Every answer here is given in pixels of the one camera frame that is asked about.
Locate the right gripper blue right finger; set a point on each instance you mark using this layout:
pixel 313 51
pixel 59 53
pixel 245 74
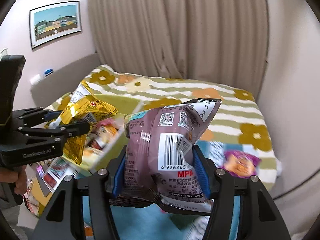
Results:
pixel 201 168

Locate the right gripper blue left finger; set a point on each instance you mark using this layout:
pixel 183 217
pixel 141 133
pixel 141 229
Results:
pixel 117 175

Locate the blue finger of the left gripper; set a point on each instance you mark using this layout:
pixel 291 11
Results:
pixel 34 116
pixel 24 133

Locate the yellow chips bag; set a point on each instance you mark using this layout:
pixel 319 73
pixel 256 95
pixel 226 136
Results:
pixel 83 106

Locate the purple snack bag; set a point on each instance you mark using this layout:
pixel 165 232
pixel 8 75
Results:
pixel 240 164

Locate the mauve snack bag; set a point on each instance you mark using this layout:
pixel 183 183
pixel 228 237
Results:
pixel 159 154

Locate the person's left hand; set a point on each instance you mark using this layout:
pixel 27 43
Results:
pixel 18 177

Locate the blue patterned tablecloth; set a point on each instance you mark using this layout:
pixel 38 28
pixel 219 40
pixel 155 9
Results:
pixel 152 223

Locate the grey headboard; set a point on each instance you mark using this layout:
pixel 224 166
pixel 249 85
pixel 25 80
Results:
pixel 63 80

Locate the blue white object on headboard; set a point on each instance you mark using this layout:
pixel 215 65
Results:
pixel 47 72

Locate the green cardboard box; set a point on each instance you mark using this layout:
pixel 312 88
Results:
pixel 126 105

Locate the framed landscape picture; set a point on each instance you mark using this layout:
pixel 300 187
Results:
pixel 53 21

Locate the beige curtain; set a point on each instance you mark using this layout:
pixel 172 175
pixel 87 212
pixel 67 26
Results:
pixel 221 41

